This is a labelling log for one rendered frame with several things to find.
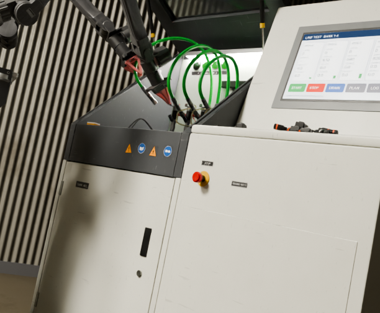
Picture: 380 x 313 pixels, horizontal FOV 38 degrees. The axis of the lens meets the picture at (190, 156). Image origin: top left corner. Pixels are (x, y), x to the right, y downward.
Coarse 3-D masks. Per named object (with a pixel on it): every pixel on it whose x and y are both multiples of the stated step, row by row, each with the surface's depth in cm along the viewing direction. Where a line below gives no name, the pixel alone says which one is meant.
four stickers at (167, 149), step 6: (126, 144) 209; (132, 144) 207; (138, 144) 205; (144, 144) 203; (126, 150) 209; (138, 150) 204; (144, 150) 202; (150, 150) 200; (156, 150) 198; (168, 150) 194; (168, 156) 193
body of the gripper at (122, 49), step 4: (120, 44) 232; (124, 44) 233; (116, 48) 232; (120, 48) 232; (124, 48) 232; (128, 48) 233; (132, 48) 230; (116, 52) 233; (120, 52) 232; (124, 52) 231; (128, 52) 229; (132, 52) 230; (120, 56) 232; (124, 56) 228; (128, 56) 232
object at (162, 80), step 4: (152, 72) 221; (156, 72) 223; (148, 76) 223; (152, 76) 222; (156, 76) 222; (160, 76) 223; (152, 80) 223; (156, 80) 223; (160, 80) 223; (164, 80) 225; (152, 84) 224; (156, 84) 223; (160, 84) 223; (148, 88) 225; (152, 88) 222; (148, 92) 225
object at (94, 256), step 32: (64, 192) 229; (96, 192) 216; (128, 192) 203; (160, 192) 192; (64, 224) 225; (96, 224) 212; (128, 224) 200; (160, 224) 189; (64, 256) 221; (96, 256) 208; (128, 256) 197; (64, 288) 217; (96, 288) 204; (128, 288) 194
